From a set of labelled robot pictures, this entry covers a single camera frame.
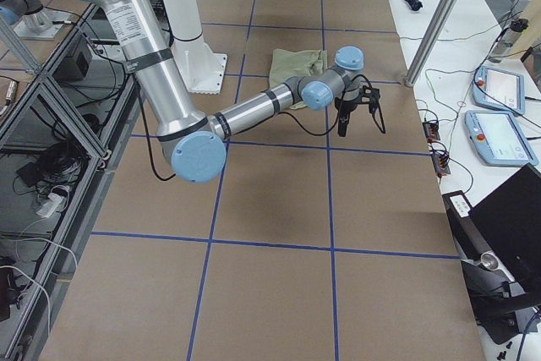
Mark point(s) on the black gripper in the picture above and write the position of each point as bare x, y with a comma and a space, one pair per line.
346, 106

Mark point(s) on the olive green long-sleeve shirt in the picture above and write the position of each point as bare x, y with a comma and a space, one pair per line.
286, 64

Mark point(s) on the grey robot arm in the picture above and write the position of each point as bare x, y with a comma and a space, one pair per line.
193, 142

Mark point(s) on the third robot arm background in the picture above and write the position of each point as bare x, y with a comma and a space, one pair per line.
31, 20

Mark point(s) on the orange connector board upper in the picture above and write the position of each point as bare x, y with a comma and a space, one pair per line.
431, 130

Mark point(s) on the orange connector board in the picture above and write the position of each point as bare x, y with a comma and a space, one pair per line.
431, 130
440, 161

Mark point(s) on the orange connector board lower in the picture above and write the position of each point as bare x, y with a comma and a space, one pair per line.
440, 161

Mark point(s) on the lower teach pendant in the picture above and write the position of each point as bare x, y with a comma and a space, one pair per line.
498, 139

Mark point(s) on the teach pendant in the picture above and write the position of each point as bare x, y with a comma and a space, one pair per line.
498, 89
498, 139

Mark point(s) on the upper teach pendant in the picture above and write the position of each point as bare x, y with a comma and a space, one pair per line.
498, 89

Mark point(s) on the black monitor laptop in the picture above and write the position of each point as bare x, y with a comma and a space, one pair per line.
501, 233

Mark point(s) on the clear water bottle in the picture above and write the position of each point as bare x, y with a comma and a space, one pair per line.
507, 39

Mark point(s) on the black power box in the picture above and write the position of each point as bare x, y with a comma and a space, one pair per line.
75, 65

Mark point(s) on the white power strip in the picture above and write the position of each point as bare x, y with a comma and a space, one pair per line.
56, 201

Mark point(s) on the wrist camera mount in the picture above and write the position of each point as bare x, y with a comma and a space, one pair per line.
371, 97

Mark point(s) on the aluminium frame post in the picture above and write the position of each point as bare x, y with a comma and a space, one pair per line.
436, 25

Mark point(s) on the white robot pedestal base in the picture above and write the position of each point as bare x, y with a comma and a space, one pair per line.
202, 70

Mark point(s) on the black camera stand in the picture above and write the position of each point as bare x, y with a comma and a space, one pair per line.
504, 308

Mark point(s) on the aluminium frame rail structure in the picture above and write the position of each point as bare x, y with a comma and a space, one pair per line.
55, 132

